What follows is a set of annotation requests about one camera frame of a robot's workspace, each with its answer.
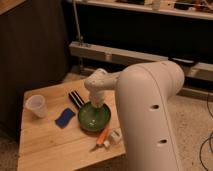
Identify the orange handled tool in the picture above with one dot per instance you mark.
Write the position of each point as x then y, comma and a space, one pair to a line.
100, 140

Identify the black striped block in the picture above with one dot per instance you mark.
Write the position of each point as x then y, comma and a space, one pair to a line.
76, 99

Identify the metal pole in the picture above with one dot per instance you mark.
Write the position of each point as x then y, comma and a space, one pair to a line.
79, 36

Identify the wooden table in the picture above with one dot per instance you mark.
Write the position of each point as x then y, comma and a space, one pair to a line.
46, 147

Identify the grey metal beam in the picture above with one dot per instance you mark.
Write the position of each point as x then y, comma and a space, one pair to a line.
102, 53

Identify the white shelf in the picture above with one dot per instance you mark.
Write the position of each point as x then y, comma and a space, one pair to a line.
142, 8

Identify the white tube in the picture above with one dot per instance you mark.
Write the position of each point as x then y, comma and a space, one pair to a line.
113, 138

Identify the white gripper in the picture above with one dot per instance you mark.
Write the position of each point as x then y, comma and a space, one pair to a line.
97, 98

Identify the blue sponge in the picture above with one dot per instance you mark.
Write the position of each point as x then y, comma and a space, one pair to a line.
63, 120

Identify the green ceramic bowl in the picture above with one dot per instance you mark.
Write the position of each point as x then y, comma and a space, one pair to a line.
93, 119

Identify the white plastic cup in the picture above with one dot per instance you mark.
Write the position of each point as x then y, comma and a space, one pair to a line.
37, 105

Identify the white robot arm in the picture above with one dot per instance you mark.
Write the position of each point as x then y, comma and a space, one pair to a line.
141, 95

